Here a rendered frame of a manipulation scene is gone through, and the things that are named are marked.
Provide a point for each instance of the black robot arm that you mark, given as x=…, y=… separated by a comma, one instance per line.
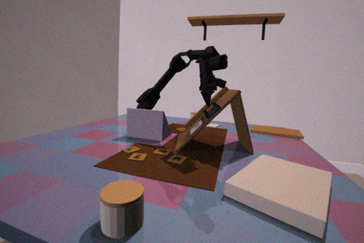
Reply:
x=208, y=59

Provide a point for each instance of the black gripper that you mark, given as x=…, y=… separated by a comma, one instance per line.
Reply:
x=206, y=86

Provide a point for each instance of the beige flat box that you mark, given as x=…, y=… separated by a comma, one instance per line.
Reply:
x=290, y=192

